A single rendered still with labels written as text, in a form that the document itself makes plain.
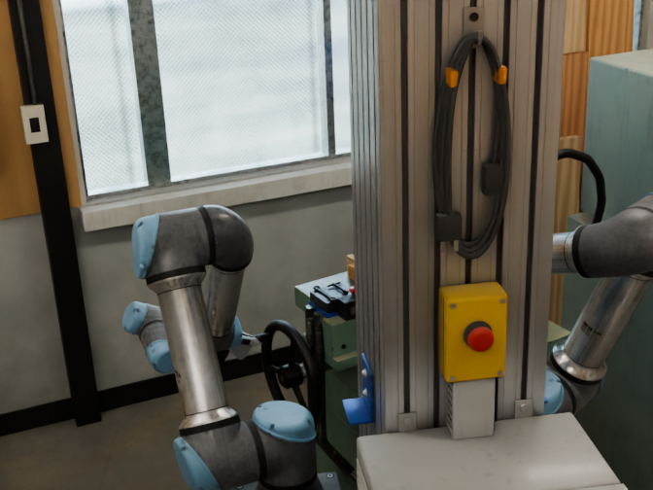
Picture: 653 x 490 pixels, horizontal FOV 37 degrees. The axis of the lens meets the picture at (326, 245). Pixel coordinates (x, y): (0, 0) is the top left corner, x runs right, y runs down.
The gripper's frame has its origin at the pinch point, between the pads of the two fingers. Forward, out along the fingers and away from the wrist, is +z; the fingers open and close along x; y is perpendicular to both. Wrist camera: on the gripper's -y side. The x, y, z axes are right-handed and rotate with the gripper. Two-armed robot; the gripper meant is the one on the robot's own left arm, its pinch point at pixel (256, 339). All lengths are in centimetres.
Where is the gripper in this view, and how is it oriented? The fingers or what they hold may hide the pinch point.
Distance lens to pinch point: 245.8
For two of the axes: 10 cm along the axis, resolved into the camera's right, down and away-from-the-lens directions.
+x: 5.1, 3.1, -8.0
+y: -4.0, 9.1, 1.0
